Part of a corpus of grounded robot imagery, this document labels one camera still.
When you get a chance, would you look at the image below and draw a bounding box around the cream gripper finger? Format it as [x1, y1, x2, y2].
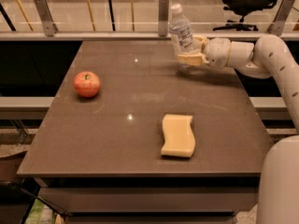
[193, 35, 209, 52]
[178, 53, 208, 66]

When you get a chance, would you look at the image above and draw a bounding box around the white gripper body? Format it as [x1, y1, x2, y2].
[204, 38, 231, 69]

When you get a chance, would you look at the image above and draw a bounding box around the clear blue-labelled plastic bottle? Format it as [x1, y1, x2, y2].
[168, 4, 194, 57]

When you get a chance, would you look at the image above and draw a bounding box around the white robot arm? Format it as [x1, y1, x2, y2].
[177, 35, 299, 224]

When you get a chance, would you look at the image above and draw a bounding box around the black office chair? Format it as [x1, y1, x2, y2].
[214, 0, 278, 31]

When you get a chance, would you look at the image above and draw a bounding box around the yellow wavy sponge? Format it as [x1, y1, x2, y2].
[161, 114, 195, 158]

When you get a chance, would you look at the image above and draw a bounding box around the red apple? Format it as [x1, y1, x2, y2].
[73, 71, 101, 98]

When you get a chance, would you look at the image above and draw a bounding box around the grey table drawer base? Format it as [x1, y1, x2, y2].
[39, 175, 260, 223]

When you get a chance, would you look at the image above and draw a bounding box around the metal railing bar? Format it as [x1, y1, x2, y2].
[0, 31, 299, 42]

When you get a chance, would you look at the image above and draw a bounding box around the middle metal railing bracket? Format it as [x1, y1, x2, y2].
[158, 0, 169, 36]

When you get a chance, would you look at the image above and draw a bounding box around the metal railing bracket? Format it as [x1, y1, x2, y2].
[267, 0, 295, 36]
[34, 0, 58, 36]
[158, 0, 169, 36]

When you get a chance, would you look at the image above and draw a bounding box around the right metal railing bracket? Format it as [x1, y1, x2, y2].
[267, 0, 295, 36]

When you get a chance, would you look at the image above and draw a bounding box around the left metal railing bracket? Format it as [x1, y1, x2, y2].
[34, 0, 58, 36]

